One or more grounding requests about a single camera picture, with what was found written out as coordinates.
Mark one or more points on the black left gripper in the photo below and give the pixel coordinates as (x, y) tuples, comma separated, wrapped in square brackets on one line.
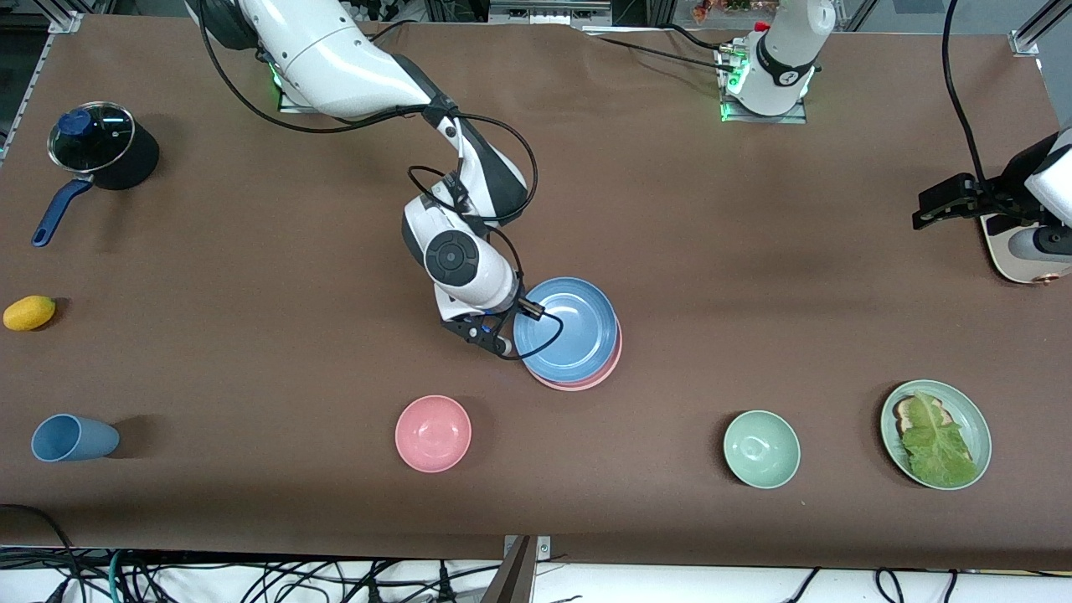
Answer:
[(986, 198)]

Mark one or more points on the dark slanted bar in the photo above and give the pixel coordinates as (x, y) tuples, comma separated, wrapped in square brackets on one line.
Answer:
[(511, 582)]

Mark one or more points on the yellow lemon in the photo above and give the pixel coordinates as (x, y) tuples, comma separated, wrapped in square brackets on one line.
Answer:
[(29, 312)]

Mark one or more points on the black pot with glass lid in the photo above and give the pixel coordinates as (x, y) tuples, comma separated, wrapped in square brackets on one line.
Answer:
[(126, 159)]

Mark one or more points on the aluminium frame rail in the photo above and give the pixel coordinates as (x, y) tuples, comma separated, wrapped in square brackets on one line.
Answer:
[(544, 12)]

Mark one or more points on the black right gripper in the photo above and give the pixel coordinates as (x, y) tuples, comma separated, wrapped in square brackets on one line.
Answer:
[(517, 306)]

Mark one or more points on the pink shallow bowl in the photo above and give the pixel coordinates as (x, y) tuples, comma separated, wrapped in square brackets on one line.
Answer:
[(578, 387)]

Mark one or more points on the green lettuce leaf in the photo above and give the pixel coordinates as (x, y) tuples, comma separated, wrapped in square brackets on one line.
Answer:
[(938, 444)]

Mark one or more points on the small metal table bracket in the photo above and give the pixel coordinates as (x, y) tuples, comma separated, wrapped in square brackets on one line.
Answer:
[(544, 548)]

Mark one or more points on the green plate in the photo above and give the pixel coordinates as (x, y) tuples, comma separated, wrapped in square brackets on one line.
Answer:
[(970, 423)]

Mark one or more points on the blue plastic cup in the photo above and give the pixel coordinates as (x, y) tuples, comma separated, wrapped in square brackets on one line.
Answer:
[(75, 438)]

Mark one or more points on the beige toaster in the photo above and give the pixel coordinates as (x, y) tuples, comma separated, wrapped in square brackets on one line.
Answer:
[(1005, 260)]

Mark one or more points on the toasted bread slice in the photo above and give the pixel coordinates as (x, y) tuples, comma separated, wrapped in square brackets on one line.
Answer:
[(904, 412)]

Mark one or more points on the small deep green bowl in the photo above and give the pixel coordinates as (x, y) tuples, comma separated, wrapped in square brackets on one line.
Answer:
[(761, 449)]

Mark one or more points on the small deep pink bowl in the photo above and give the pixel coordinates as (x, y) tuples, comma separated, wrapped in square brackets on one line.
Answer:
[(433, 434)]

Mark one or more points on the blue shallow bowl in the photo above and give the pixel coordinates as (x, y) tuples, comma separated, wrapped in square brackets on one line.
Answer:
[(578, 335)]

